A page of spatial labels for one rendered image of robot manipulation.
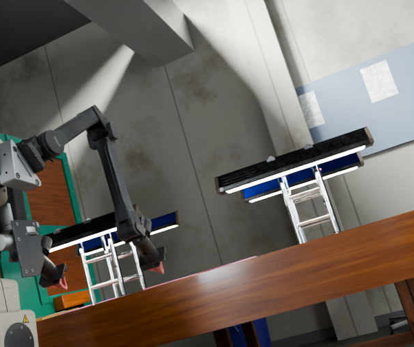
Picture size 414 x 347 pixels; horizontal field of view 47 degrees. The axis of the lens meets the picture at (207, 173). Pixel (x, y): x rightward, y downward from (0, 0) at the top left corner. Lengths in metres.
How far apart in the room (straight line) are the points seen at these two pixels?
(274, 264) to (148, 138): 3.13
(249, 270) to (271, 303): 0.12
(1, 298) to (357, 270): 1.00
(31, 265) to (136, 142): 3.24
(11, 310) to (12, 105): 4.24
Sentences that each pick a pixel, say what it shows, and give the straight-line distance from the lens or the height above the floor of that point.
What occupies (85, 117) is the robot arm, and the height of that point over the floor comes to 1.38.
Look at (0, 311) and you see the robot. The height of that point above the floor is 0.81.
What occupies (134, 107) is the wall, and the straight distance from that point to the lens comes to 4.64.
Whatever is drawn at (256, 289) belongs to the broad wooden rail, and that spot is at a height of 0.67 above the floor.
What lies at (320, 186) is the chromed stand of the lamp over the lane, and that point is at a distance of 2.01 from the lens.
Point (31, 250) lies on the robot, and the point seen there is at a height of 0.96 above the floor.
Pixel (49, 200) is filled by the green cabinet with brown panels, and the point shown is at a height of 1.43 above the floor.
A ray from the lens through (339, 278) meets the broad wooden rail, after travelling 1.53.
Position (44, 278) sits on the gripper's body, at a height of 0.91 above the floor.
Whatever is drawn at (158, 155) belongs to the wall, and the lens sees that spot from 4.44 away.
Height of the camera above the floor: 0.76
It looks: 11 degrees up
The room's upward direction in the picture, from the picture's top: 16 degrees counter-clockwise
